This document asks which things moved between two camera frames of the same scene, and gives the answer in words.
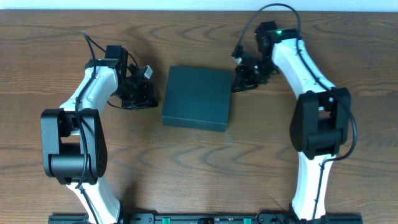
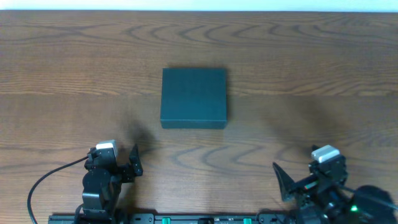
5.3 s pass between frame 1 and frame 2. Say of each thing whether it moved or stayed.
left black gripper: moved
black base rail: stayed
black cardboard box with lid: stayed
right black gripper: moved
